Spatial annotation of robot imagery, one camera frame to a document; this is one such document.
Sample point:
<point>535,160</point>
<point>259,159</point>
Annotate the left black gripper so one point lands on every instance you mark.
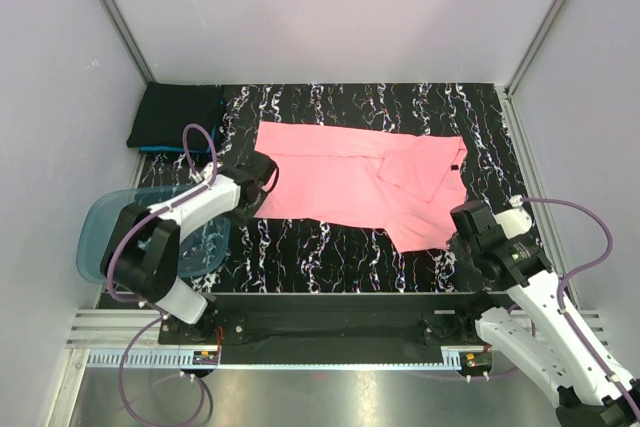
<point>241,217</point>

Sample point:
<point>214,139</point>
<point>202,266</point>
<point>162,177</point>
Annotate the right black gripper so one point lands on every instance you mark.
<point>456,245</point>

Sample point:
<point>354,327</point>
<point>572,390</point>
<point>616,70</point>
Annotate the pink t shirt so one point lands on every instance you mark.
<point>403,184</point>

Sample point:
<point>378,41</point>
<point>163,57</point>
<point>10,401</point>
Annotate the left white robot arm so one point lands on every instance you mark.
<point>140,262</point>

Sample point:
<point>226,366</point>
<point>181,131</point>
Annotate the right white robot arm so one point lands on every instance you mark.
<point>585,384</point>

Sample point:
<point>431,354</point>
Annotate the blue plastic bin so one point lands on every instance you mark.
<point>201,252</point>

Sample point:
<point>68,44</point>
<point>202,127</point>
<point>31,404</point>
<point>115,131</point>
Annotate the folded black t shirt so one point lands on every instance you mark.
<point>166,109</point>

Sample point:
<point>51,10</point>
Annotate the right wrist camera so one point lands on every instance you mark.
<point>515,221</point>

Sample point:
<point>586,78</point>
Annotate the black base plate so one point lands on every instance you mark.
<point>320,322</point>

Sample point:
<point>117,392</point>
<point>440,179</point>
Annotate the aluminium frame rail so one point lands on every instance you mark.
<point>140,340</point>

